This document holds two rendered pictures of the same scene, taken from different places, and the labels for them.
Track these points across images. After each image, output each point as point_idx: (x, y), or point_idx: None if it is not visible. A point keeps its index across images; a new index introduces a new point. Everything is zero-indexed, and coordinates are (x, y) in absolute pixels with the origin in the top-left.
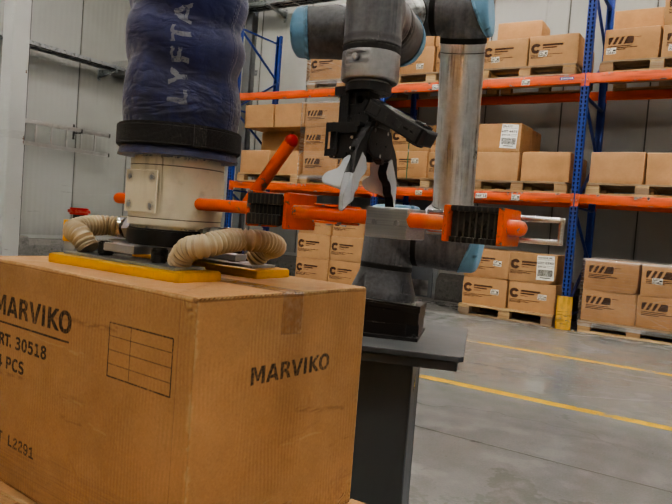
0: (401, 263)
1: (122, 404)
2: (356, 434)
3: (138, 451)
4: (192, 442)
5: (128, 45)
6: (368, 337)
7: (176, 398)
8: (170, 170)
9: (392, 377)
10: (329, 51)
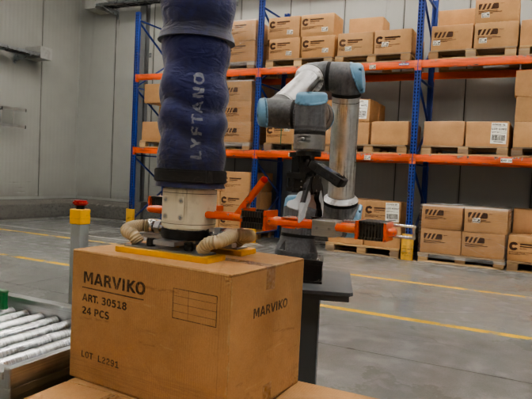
0: (309, 233)
1: (184, 332)
2: None
3: (195, 357)
4: (230, 350)
5: (161, 122)
6: None
7: (220, 328)
8: (191, 196)
9: (306, 307)
10: (280, 125)
